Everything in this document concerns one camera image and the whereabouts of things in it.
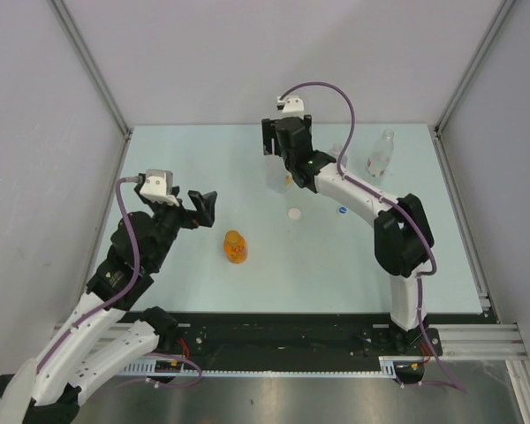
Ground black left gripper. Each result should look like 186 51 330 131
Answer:
137 185 216 269

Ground clear blue-label Pocari bottle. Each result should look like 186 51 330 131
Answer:
328 143 348 168

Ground square clear NFC juice bottle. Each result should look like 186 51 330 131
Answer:
264 155 293 194

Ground white NFC bottle cap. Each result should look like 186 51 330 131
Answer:
288 208 301 220

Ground clear red-label water bottle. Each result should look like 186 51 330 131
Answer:
367 129 395 178

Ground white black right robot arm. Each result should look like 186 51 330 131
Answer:
261 115 436 354

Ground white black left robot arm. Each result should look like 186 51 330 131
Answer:
0 172 217 423

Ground small orange juice bottle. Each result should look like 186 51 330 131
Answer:
223 231 247 264

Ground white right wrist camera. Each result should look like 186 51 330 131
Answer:
276 95 305 118

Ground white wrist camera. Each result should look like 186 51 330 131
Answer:
276 95 305 118
140 169 179 206

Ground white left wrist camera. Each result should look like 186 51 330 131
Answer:
140 169 179 206

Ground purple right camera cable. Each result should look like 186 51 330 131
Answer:
280 82 467 394

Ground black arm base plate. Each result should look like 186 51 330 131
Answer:
170 312 443 356

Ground white slotted cable duct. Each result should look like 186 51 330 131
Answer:
118 356 423 380

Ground aluminium frame rails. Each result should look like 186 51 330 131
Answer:
428 125 530 423

